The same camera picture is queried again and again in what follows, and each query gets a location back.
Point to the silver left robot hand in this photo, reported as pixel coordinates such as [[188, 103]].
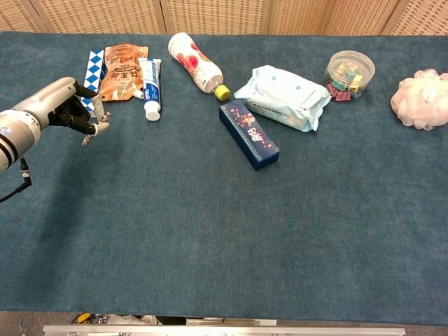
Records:
[[61, 105]]

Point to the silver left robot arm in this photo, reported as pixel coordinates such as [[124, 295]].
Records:
[[15, 136]]

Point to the orange snack pouch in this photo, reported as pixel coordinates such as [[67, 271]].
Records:
[[120, 71]]

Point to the white blue toothpaste tube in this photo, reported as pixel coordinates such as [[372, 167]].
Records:
[[151, 87]]

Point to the white bottle yellow cap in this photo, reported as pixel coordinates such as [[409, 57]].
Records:
[[196, 63]]

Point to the woven folding screen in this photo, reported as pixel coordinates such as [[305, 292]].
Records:
[[224, 15]]

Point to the dark blue rectangular box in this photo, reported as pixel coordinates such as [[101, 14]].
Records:
[[250, 134]]

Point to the teal table cloth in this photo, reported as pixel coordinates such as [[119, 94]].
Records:
[[224, 210]]

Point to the light blue wet wipes pack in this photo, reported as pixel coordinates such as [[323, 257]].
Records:
[[283, 96]]

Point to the clear jar of binder clips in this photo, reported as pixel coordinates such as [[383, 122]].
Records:
[[348, 75]]

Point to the pink mesh bath sponge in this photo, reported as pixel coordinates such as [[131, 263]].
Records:
[[421, 99]]

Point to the aluminium frame rail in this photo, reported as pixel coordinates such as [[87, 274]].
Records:
[[224, 330]]

